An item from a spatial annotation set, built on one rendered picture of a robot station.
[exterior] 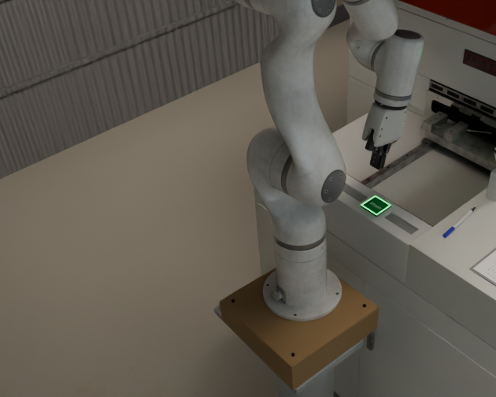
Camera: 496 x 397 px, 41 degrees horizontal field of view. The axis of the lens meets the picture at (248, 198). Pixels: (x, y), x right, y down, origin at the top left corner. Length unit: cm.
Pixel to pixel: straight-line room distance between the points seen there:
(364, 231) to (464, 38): 70
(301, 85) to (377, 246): 64
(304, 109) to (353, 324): 54
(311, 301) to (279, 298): 8
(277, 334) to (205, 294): 134
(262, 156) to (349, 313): 44
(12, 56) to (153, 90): 88
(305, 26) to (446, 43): 109
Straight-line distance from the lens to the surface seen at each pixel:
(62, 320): 293
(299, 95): 126
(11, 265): 325
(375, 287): 187
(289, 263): 150
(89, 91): 379
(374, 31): 142
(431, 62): 225
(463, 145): 215
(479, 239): 171
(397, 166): 210
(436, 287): 169
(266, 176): 140
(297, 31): 115
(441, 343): 180
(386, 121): 158
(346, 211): 179
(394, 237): 169
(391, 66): 153
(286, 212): 145
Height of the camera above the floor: 212
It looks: 40 degrees down
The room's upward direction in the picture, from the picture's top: 5 degrees counter-clockwise
